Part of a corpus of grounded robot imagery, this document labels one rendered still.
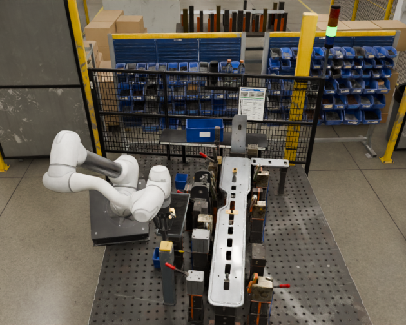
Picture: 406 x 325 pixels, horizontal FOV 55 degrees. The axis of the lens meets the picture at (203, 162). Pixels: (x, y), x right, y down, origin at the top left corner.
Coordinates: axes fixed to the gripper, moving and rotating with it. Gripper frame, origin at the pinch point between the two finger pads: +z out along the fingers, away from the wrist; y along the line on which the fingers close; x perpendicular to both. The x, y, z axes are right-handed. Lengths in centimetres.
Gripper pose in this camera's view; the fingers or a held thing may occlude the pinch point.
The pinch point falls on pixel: (164, 233)
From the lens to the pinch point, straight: 208.4
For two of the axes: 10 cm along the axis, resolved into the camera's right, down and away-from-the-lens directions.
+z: 0.1, 8.3, 5.6
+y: 9.9, 0.6, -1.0
